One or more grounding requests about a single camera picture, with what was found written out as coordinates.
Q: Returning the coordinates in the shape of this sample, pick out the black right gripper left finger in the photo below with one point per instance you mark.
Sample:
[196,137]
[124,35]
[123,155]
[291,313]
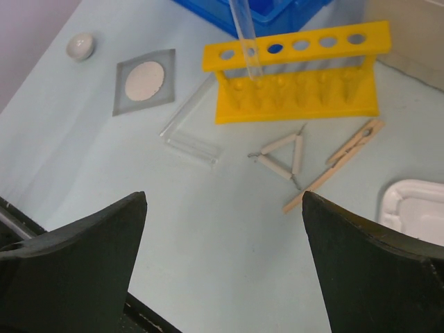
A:
[74,278]

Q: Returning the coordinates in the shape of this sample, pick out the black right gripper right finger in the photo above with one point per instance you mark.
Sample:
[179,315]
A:
[372,278]

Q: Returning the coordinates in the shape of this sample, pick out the white plastic lid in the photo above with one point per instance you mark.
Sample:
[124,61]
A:
[414,208]

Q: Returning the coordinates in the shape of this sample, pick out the wooden test tube holder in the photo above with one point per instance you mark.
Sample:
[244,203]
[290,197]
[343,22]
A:
[340,158]

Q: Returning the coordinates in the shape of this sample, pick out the clay pipe triangle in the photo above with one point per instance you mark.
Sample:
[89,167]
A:
[283,156]

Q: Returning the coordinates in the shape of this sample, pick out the yellow test tube rack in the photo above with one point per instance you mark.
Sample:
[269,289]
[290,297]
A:
[310,94]

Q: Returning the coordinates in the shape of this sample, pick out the white porcelain evaporating dish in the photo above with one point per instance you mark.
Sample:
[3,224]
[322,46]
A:
[80,47]

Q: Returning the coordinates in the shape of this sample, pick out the beige plastic storage box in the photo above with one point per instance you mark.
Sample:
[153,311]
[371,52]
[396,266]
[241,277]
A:
[417,37]

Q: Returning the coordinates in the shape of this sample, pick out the blue plastic divided bin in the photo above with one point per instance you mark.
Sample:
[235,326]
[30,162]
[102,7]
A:
[269,17]

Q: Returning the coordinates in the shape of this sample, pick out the wire gauze with ceramic centre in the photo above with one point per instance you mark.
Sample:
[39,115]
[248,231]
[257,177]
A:
[145,82]

